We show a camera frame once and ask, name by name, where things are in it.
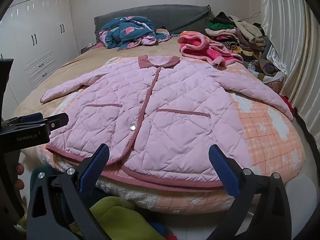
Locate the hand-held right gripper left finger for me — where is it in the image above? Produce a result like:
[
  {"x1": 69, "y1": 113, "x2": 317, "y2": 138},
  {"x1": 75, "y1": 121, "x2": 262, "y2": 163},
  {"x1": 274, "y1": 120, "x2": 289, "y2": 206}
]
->
[{"x1": 26, "y1": 143, "x2": 112, "y2": 240}]

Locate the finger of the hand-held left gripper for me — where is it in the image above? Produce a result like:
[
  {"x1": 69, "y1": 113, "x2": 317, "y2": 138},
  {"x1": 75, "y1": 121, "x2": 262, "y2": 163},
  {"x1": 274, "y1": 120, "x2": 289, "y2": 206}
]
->
[
  {"x1": 41, "y1": 112, "x2": 69, "y2": 133},
  {"x1": 5, "y1": 113, "x2": 47, "y2": 128}
]

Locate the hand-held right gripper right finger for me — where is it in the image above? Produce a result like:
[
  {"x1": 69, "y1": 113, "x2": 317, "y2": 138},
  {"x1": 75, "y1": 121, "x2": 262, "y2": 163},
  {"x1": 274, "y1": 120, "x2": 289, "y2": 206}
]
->
[{"x1": 208, "y1": 144, "x2": 292, "y2": 240}]

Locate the pink quilted jacket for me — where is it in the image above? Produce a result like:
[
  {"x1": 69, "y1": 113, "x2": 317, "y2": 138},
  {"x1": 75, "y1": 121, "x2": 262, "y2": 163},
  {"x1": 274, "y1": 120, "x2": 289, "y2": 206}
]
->
[{"x1": 40, "y1": 54, "x2": 294, "y2": 193}]

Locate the bag of assorted clothes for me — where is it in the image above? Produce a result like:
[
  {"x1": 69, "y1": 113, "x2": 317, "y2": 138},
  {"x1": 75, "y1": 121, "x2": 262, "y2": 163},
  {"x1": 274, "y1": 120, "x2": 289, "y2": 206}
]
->
[{"x1": 247, "y1": 59, "x2": 285, "y2": 84}]

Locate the pile of folded clothes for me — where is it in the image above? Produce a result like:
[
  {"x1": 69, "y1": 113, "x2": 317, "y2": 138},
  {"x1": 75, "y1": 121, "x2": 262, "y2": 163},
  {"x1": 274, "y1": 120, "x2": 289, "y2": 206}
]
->
[{"x1": 205, "y1": 11, "x2": 267, "y2": 58}]

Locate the person's left hand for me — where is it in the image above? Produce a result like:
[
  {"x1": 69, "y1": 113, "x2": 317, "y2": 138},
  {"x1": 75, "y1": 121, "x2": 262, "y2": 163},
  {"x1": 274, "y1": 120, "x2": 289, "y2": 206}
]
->
[{"x1": 15, "y1": 162, "x2": 25, "y2": 192}]

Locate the orange plaid fleece blanket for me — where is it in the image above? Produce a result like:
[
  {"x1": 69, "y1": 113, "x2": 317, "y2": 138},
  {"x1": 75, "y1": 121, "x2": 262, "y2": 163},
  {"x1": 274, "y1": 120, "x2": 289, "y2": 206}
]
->
[{"x1": 36, "y1": 56, "x2": 307, "y2": 215}]

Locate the yellow-green fleece garment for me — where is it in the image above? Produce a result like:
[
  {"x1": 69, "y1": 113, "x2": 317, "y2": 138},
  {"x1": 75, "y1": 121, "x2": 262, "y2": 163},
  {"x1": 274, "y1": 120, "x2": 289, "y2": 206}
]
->
[{"x1": 89, "y1": 196, "x2": 167, "y2": 240}]

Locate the tan bed sheet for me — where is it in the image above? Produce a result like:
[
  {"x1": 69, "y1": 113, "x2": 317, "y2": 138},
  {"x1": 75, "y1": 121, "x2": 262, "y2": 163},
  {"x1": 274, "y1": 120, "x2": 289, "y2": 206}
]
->
[{"x1": 11, "y1": 39, "x2": 185, "y2": 130}]

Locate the white wardrobe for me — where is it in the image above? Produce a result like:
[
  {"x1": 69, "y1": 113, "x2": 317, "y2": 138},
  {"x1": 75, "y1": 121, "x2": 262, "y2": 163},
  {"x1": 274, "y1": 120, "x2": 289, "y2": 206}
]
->
[{"x1": 0, "y1": 0, "x2": 80, "y2": 115}]

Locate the blue and red cloth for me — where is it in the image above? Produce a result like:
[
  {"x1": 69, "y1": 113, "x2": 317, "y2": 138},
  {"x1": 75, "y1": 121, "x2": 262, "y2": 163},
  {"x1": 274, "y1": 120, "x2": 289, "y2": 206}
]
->
[{"x1": 147, "y1": 221, "x2": 180, "y2": 240}]

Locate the red plastic bag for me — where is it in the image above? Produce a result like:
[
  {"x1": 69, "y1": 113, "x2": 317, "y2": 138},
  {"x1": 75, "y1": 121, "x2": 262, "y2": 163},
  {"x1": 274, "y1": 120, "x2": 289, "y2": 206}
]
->
[{"x1": 280, "y1": 95, "x2": 297, "y2": 110}]

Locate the pink patterned storage box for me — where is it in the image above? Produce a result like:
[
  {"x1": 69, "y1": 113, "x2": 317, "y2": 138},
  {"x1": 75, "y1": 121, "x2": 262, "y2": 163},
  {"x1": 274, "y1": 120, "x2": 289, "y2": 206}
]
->
[{"x1": 270, "y1": 79, "x2": 285, "y2": 96}]

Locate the teal flamingo print garment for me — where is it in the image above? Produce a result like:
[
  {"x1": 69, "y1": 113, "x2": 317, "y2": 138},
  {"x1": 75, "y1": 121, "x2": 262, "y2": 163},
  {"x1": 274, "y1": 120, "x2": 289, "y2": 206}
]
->
[{"x1": 99, "y1": 17, "x2": 173, "y2": 50}]

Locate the hot pink fleece garment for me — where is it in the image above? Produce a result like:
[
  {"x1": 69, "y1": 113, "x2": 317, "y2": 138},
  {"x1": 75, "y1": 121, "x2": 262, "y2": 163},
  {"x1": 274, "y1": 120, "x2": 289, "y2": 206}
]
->
[{"x1": 177, "y1": 31, "x2": 244, "y2": 68}]

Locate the grey padded headboard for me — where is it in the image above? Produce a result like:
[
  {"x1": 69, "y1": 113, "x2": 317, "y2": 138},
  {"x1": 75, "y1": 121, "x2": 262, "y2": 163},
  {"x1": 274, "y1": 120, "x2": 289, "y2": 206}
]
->
[{"x1": 94, "y1": 4, "x2": 212, "y2": 47}]

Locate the white satin curtain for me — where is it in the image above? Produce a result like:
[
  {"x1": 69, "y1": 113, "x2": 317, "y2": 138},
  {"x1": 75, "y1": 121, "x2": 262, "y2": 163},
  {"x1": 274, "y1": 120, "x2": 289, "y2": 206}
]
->
[{"x1": 260, "y1": 0, "x2": 320, "y2": 143}]

